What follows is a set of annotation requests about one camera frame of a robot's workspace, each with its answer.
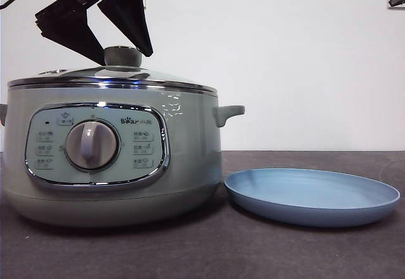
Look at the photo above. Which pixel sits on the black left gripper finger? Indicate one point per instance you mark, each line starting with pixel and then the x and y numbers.
pixel 72 26
pixel 129 16

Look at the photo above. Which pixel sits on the glass lid with green knob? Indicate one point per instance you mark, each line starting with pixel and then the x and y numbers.
pixel 121 58

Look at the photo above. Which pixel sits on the pale green electric steamer pot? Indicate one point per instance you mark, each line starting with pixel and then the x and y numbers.
pixel 190 146

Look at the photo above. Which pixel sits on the blue round plate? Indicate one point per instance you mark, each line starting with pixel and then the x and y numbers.
pixel 310 211

